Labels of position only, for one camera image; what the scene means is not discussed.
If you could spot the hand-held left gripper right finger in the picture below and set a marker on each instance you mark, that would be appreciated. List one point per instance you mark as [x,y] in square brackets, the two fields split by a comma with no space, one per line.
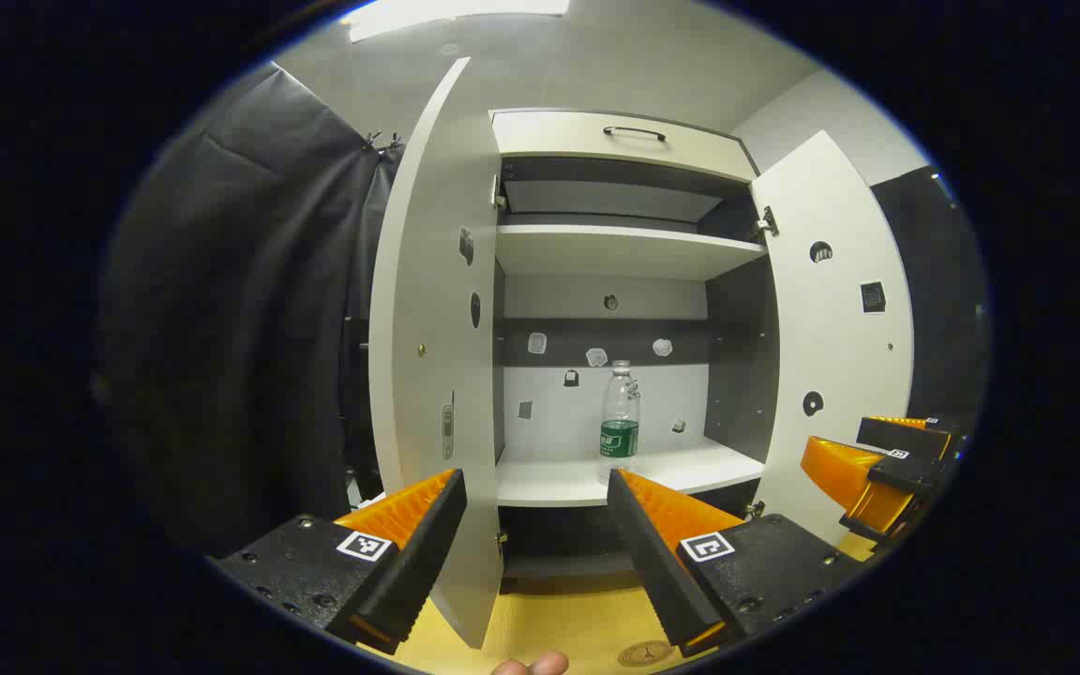
[652,562]

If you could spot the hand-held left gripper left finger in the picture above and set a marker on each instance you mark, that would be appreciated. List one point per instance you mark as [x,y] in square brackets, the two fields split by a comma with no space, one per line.
[427,553]

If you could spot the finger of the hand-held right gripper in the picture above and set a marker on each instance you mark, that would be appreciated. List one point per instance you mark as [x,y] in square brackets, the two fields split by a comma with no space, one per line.
[906,438]
[906,472]

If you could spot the white cabinet door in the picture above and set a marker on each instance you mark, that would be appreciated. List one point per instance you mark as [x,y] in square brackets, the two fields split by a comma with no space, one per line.
[840,347]
[427,281]

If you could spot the clear plastic bottle green label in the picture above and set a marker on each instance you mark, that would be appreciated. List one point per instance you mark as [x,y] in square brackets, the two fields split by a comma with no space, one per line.
[620,412]

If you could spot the white cabinet shelf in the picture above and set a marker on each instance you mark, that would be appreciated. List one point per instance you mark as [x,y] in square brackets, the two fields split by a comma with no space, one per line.
[559,478]
[615,251]

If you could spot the white cabinet drawer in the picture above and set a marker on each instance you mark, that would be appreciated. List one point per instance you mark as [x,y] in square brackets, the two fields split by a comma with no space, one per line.
[559,136]

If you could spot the black binder clip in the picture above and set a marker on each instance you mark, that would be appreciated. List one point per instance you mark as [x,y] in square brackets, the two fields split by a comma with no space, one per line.
[371,141]
[395,142]

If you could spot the ceiling light panel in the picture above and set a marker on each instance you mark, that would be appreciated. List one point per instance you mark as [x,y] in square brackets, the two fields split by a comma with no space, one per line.
[446,14]

